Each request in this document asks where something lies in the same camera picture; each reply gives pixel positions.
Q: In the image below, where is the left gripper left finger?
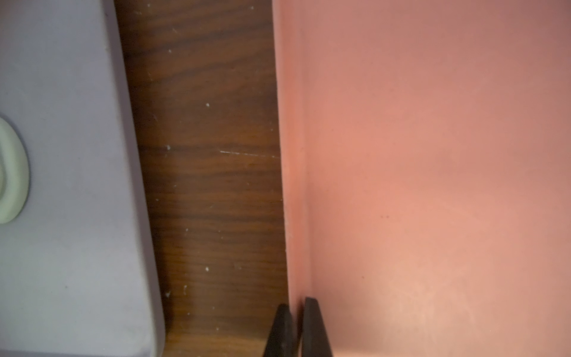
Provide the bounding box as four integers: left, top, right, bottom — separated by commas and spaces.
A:
263, 304, 296, 357

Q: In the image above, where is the purple silicone mat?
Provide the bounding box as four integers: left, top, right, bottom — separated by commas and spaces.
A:
1, 1, 165, 356

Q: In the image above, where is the large dough ball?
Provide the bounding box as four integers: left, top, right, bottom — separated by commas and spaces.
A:
1, 118, 30, 224

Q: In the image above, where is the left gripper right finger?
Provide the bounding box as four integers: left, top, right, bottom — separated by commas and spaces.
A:
301, 297, 333, 357

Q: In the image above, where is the pink silicone mat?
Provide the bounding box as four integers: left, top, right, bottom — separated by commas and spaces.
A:
273, 1, 570, 356

